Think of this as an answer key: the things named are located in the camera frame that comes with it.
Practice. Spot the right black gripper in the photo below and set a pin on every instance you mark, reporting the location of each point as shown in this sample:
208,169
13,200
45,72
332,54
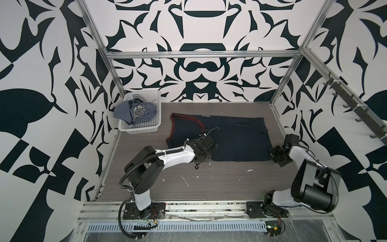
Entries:
272,153

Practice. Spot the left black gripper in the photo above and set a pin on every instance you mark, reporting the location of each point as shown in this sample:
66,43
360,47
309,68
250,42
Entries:
209,157

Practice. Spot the navy tank top red trim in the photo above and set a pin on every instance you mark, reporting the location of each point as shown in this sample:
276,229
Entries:
238,139

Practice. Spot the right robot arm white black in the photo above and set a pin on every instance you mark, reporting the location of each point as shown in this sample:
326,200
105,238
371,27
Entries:
315,187

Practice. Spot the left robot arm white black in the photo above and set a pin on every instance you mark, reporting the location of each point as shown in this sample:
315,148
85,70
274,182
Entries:
144,169

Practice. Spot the grey blue printed tank top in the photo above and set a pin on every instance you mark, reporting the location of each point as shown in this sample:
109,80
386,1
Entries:
135,111

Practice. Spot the white plastic laundry basket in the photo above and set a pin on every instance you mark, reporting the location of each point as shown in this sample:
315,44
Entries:
147,127

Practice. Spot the small green circuit board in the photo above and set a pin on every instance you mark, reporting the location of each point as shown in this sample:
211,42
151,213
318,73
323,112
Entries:
274,229

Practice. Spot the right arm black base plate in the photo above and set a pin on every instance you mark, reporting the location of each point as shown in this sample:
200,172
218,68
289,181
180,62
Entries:
263,210

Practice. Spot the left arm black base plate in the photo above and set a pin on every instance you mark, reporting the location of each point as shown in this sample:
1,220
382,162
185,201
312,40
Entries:
154,211

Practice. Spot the white slotted cable duct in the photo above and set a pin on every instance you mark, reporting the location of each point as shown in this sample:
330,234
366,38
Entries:
182,226

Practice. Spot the black wall hook rack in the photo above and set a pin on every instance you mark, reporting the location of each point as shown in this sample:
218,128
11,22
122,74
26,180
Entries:
362,110

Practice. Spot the aluminium frame enclosure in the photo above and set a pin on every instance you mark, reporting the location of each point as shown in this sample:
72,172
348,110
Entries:
262,51

